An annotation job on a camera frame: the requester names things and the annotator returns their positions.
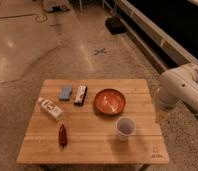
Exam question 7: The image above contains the orange ceramic bowl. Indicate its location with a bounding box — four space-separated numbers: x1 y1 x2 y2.
94 88 126 115

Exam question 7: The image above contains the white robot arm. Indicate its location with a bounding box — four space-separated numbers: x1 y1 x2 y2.
155 63 198 112

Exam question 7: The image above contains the dark candy bar box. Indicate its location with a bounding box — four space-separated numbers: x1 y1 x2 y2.
74 85 87 106

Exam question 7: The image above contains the blue sponge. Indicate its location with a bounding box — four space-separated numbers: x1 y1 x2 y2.
59 85 72 101

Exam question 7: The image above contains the wooden table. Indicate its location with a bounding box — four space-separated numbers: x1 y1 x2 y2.
17 79 169 165

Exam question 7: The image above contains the white paper cup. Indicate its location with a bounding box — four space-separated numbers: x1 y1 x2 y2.
115 117 136 141

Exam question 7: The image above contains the white plastic bottle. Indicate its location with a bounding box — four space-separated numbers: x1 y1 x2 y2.
38 97 63 120

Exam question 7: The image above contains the white device on floor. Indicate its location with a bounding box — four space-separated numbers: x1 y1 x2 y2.
42 0 69 12

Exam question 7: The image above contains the yellow floor cable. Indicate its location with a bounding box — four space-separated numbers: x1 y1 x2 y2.
34 11 49 24

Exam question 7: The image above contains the white metal rail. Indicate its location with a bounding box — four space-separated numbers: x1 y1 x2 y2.
101 0 198 75

